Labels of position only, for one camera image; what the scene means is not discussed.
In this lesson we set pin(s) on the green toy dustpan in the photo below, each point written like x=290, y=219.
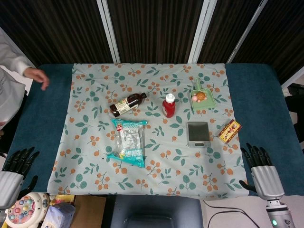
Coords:
x=203, y=98

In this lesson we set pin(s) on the white sleeve forearm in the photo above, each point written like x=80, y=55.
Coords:
x=10, y=57

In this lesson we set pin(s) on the purple tissue pack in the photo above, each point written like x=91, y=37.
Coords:
x=59, y=213

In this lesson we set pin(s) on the teal clear snack bag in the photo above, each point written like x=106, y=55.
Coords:
x=129, y=142

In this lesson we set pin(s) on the brown cardboard box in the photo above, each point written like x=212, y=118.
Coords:
x=89, y=210

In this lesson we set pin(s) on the silver digital kitchen scale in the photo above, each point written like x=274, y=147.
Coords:
x=198, y=134

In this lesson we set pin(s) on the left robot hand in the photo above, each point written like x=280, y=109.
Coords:
x=9, y=184

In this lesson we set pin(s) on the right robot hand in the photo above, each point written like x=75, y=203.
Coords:
x=266, y=177

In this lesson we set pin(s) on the person hand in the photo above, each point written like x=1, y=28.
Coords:
x=38, y=77

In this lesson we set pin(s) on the red ketchup bottle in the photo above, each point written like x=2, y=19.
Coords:
x=168, y=106

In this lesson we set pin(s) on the dark blue chair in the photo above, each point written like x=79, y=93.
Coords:
x=154, y=211

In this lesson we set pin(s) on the small red yellow box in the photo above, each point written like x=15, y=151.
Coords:
x=230, y=131

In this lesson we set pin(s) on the brown sauce bottle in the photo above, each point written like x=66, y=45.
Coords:
x=127, y=104

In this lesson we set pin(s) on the orange pink toy turtle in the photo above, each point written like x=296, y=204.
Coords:
x=199, y=96

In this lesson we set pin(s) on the white folding screen frame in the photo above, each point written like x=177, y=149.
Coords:
x=108, y=31
x=199, y=31
x=247, y=31

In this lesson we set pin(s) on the floral tablecloth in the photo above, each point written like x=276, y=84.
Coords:
x=147, y=171

